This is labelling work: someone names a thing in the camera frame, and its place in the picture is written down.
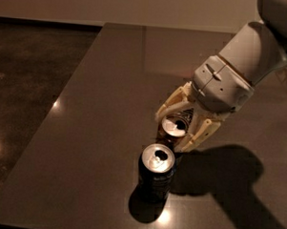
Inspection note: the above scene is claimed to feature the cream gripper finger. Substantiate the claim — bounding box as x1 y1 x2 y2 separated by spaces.
154 82 195 123
174 102 231 156

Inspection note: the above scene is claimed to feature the orange soda can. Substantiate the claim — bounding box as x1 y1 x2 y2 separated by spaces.
155 108 194 149

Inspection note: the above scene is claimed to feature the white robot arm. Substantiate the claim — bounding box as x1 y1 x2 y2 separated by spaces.
155 0 287 153

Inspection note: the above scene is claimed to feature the dark blue pepsi can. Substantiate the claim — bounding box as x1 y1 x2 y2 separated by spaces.
138 143 175 202

